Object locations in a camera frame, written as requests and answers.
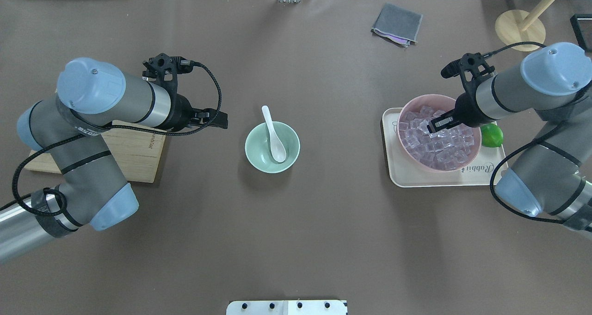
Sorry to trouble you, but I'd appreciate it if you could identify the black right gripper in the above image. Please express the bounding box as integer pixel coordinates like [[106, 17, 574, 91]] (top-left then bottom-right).
[[427, 93, 491, 134]]

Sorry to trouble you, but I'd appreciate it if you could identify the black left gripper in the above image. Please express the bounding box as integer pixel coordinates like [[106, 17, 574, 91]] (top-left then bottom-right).
[[167, 94, 228, 132]]

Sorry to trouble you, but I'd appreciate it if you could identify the white ceramic spoon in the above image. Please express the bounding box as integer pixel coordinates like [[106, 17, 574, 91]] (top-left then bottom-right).
[[261, 105, 287, 163]]

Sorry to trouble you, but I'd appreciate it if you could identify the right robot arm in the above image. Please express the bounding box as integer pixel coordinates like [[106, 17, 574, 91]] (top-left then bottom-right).
[[428, 42, 592, 237]]

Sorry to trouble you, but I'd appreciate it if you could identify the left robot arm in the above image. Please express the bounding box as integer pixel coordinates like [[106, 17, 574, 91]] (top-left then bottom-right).
[[1, 53, 228, 264]]

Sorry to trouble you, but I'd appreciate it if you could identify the pink bowl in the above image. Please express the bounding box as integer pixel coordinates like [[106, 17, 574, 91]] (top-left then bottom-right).
[[396, 94, 481, 172]]

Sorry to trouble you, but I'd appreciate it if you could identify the pile of clear ice cubes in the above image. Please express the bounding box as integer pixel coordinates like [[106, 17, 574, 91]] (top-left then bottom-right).
[[397, 105, 478, 170]]

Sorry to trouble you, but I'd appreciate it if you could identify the mint green bowl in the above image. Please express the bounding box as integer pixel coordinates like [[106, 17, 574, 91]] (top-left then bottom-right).
[[245, 121, 301, 174]]

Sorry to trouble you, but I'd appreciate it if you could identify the green lime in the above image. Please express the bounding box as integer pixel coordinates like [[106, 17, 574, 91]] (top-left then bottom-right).
[[480, 123, 505, 148]]

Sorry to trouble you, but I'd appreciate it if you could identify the cream rectangular tray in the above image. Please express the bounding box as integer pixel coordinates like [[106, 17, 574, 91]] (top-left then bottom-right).
[[382, 108, 506, 188]]

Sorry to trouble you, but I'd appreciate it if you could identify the wooden cutting board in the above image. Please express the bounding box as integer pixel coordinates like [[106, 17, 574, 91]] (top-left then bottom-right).
[[24, 120, 167, 184]]

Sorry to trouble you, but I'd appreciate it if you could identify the grey folded cloth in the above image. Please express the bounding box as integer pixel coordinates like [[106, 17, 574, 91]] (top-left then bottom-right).
[[370, 4, 423, 48]]

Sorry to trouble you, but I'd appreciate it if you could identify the wooden mug tree stand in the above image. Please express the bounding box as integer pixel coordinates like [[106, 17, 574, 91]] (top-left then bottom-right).
[[494, 0, 556, 52]]

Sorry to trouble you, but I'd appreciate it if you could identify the black device at table edge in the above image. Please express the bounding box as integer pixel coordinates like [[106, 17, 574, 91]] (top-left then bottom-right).
[[570, 13, 592, 52]]

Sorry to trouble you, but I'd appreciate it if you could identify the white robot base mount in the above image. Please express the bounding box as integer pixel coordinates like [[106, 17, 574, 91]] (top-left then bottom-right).
[[226, 299, 348, 315]]

